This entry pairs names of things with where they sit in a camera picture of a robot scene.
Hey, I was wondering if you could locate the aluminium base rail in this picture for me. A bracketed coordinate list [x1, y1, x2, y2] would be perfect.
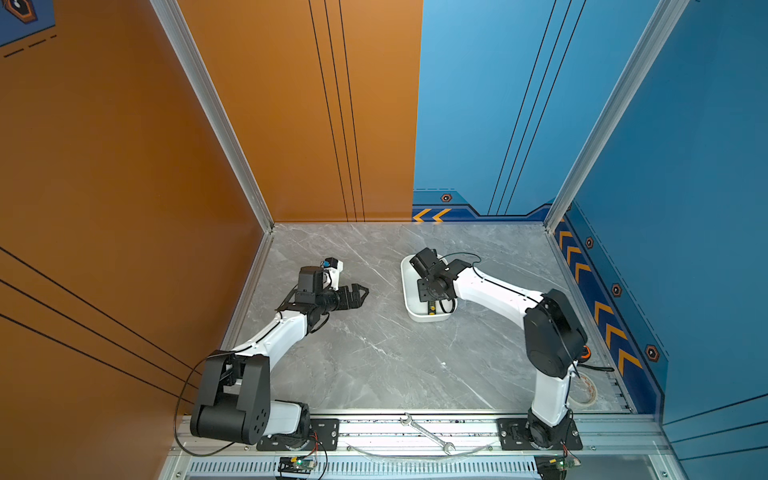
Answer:
[160, 410, 687, 479]

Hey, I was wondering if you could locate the aluminium corner post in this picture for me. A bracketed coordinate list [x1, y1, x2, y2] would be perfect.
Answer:
[150, 0, 275, 234]
[543, 0, 690, 234]

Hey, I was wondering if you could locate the silver combination wrench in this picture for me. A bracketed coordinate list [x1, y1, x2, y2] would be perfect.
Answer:
[400, 413, 456, 455]

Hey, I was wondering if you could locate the aluminium corner post right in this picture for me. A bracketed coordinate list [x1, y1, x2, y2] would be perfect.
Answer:
[543, 0, 690, 234]

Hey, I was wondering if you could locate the white plastic bin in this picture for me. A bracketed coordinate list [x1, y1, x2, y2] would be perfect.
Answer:
[400, 255, 459, 323]

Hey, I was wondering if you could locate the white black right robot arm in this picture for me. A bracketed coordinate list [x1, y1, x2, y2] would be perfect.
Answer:
[409, 248, 588, 449]

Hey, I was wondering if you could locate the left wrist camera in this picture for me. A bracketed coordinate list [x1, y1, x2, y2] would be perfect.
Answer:
[297, 257, 343, 294]

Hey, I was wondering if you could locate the green circuit board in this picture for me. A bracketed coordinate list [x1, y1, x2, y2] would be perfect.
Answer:
[276, 457, 317, 480]
[535, 457, 582, 480]

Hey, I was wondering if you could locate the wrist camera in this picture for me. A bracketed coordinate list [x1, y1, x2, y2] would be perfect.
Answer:
[409, 247, 446, 279]
[297, 257, 343, 294]

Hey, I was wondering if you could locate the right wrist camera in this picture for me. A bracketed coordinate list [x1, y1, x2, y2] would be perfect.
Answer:
[409, 247, 446, 279]

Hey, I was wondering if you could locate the green circuit board left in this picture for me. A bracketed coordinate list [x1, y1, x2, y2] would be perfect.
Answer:
[276, 457, 317, 480]

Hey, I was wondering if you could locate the aluminium corner post left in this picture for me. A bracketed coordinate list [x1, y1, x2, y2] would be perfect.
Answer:
[150, 0, 275, 234]

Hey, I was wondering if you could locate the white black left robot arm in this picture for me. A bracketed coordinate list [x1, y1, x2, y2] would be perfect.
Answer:
[189, 283, 369, 449]

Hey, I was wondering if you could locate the green circuit board right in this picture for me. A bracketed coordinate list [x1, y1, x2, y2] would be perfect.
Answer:
[535, 457, 582, 480]

